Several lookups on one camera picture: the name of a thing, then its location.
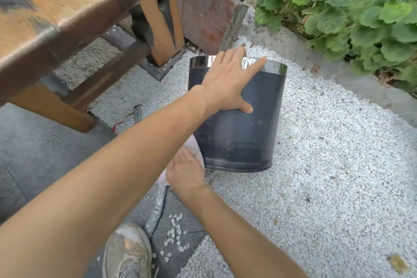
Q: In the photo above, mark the person's right hand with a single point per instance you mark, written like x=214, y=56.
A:
x=187, y=175

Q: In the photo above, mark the person's left hand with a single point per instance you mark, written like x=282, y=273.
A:
x=224, y=85

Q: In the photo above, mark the person's left middle finger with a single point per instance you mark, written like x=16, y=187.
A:
x=238, y=56

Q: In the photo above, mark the person's right fingers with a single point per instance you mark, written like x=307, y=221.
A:
x=184, y=156

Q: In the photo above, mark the person's left thumb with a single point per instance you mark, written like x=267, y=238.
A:
x=245, y=108

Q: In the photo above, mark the white cloth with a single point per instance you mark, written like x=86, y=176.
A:
x=196, y=147

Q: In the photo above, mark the black bin with chrome rim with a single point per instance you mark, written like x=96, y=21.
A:
x=237, y=131

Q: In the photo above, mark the person's left forearm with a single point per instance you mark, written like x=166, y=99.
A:
x=97, y=189

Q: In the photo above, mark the person's right forearm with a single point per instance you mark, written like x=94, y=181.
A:
x=241, y=242

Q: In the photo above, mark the brown wooden planter box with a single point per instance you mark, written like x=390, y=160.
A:
x=205, y=13

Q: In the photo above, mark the scattered white pebbles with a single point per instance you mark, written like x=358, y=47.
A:
x=176, y=235

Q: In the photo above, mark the grey mesh sneaker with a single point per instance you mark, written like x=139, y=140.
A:
x=127, y=253

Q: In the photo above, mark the green leafy plant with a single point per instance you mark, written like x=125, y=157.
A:
x=351, y=10

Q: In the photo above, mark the worn wooden table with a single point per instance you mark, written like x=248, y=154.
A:
x=65, y=26

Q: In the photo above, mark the yellow dry leaf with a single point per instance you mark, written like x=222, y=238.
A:
x=398, y=263

